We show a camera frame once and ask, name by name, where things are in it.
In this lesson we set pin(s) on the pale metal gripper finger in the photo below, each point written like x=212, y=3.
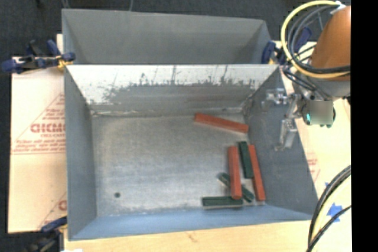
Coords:
x=273, y=97
x=286, y=132

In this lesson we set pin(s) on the dark green flat block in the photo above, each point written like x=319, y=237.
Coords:
x=220, y=201
x=225, y=178
x=246, y=160

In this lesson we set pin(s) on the red-brown flat block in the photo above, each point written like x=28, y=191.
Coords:
x=234, y=171
x=256, y=174
x=221, y=123

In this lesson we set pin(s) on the grey metal bin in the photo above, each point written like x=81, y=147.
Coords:
x=165, y=156

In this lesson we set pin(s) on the brown cardboard board red print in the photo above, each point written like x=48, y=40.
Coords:
x=35, y=156

